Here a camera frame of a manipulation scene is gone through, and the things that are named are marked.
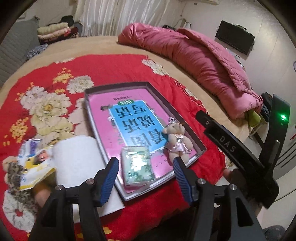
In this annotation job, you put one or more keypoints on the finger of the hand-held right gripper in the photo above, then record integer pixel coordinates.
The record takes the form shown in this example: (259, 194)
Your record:
(204, 119)

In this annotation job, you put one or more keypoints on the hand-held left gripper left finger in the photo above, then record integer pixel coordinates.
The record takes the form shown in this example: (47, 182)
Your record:
(111, 178)

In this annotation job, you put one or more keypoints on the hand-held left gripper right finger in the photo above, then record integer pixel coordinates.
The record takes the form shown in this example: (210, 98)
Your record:
(181, 176)

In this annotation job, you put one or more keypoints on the green tissue packet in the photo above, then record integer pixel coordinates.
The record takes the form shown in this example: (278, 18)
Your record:
(137, 166)

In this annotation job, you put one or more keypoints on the teddy bear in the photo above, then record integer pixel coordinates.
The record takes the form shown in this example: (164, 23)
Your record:
(7, 164)
(175, 136)

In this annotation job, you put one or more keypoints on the shallow grey cardboard box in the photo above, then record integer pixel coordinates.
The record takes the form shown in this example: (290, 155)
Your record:
(170, 109)

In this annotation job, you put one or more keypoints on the yellow cartoon packet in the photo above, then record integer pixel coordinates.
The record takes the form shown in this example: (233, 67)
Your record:
(34, 176)

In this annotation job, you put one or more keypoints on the white and purple packet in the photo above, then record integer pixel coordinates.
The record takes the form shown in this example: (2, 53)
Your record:
(29, 150)

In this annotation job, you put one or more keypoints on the leopard print scrunchie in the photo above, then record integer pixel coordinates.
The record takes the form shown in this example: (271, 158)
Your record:
(13, 178)

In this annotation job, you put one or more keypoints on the white floral scrunchie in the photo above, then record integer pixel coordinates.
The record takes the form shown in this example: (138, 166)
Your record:
(13, 204)

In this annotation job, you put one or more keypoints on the person's right hand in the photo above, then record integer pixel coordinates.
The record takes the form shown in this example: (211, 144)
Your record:
(227, 175)

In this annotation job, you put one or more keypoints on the green cloth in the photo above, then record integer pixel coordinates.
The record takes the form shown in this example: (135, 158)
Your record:
(254, 119)

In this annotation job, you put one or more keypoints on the white toilet paper roll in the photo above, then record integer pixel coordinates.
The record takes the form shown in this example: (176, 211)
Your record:
(76, 157)

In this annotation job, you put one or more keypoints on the black bag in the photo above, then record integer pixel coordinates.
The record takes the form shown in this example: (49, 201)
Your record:
(266, 104)

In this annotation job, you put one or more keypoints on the pink quilt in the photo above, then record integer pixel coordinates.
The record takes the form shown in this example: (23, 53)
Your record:
(196, 58)

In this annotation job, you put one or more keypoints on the pink book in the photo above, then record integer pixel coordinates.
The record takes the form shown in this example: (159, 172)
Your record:
(101, 102)

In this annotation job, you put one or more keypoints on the grey patterned clothing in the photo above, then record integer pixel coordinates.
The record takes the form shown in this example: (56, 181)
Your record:
(275, 233)

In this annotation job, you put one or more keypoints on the small black object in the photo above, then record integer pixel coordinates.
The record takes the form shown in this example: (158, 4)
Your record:
(170, 27)

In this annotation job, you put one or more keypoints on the red floral blanket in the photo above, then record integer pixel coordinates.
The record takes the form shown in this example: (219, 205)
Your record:
(115, 69)

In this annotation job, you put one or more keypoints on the white air conditioner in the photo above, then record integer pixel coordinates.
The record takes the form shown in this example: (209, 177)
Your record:
(208, 1)

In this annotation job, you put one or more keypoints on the beige bed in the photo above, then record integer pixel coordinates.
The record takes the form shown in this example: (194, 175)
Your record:
(92, 45)

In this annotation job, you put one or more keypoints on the white curtain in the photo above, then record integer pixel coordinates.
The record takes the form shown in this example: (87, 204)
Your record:
(115, 16)

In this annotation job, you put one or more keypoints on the blue patterned cloth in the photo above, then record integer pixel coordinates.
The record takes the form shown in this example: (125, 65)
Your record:
(34, 52)

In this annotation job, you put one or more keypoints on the maroon folded cloth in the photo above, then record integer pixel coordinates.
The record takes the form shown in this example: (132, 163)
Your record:
(74, 32)

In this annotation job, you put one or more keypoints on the pink folded blanket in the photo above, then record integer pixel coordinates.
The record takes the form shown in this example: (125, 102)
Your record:
(53, 35)

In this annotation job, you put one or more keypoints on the grey quilted headboard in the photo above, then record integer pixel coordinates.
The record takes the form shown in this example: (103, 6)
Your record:
(18, 46)

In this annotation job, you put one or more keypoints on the cream folded blanket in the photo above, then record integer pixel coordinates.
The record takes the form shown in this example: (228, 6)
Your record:
(53, 27)

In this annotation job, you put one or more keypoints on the black garment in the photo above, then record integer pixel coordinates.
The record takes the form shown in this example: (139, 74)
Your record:
(68, 20)

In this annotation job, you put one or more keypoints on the black wall television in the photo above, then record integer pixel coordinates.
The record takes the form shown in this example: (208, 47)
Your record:
(233, 37)

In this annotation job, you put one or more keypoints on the wall clock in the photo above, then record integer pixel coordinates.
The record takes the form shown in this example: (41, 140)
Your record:
(294, 66)

